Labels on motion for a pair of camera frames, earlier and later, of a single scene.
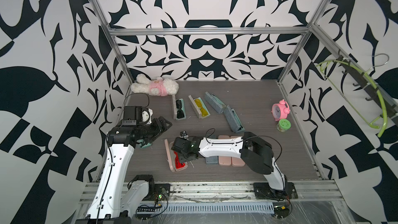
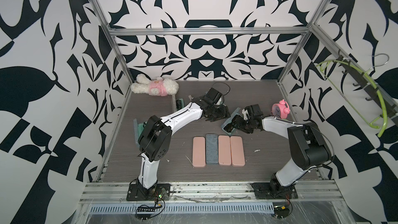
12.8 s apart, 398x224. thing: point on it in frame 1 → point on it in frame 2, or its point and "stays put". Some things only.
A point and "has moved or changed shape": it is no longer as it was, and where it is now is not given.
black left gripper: [159, 128] → [223, 113]
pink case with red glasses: [173, 158] has moved or changed shape
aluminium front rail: [311, 192] stays put
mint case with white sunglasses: [212, 160] stays put
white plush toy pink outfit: [160, 86] stays put
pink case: [237, 162] stays put
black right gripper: [183, 159] → [238, 124]
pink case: [224, 161] stays put
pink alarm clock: [280, 111] stays put
